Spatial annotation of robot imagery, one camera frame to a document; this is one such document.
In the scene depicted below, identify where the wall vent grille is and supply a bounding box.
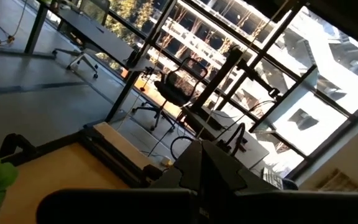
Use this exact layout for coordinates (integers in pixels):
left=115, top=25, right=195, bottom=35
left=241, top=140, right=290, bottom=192
left=315, top=169, right=358, bottom=192

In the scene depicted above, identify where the grey office desk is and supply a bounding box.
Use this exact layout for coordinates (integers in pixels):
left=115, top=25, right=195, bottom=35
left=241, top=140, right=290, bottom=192
left=181, top=105, right=270, bottom=170

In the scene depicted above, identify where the black clamp handle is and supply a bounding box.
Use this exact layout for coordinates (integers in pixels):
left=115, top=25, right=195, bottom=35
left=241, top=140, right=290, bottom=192
left=0, top=133, right=39, bottom=164

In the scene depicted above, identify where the grey swivel chair base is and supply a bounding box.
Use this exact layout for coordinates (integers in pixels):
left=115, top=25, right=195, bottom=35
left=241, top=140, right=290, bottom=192
left=53, top=48, right=99, bottom=79

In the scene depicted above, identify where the white computer keyboard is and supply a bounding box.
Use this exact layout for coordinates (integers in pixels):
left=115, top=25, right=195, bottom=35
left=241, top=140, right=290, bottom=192
left=262, top=167, right=285, bottom=190

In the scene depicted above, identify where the yellow power plug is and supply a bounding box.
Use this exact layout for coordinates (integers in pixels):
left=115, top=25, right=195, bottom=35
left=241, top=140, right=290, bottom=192
left=160, top=155, right=174, bottom=168

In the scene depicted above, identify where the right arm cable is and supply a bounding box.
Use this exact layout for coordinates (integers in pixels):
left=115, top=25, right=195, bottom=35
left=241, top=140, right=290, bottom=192
left=214, top=122, right=249, bottom=158

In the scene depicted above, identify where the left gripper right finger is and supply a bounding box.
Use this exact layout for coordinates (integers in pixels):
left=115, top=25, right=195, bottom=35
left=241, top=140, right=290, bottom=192
left=202, top=139, right=358, bottom=224

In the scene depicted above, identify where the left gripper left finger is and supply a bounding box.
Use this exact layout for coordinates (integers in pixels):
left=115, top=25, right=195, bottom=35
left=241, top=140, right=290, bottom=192
left=37, top=139, right=203, bottom=224

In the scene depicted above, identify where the black aluminium table frame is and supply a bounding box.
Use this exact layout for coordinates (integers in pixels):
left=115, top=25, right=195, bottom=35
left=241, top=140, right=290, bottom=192
left=1, top=127, right=165, bottom=189

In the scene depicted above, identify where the black mesh office chair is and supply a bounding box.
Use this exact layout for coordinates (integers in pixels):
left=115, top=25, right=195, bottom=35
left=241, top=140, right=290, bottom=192
left=131, top=57, right=210, bottom=132

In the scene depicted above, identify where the dark long desk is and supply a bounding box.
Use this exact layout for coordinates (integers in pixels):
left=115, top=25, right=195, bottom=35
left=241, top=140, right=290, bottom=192
left=0, top=0, right=155, bottom=80

